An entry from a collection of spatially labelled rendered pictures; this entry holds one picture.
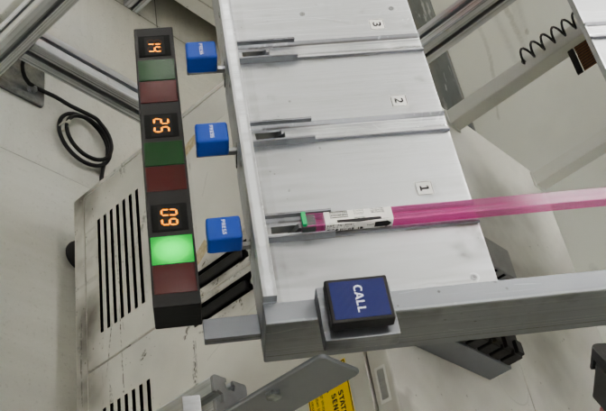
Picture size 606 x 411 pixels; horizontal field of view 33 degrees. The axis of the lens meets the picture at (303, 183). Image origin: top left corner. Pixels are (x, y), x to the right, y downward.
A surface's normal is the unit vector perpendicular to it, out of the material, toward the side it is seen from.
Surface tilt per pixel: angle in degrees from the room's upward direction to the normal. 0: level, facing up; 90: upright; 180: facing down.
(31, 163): 0
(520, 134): 90
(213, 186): 90
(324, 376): 90
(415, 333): 90
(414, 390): 0
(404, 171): 44
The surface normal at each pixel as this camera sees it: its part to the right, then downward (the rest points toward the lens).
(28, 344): 0.72, -0.51
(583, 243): -0.67, -0.38
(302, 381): 0.15, 0.77
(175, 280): 0.05, -0.63
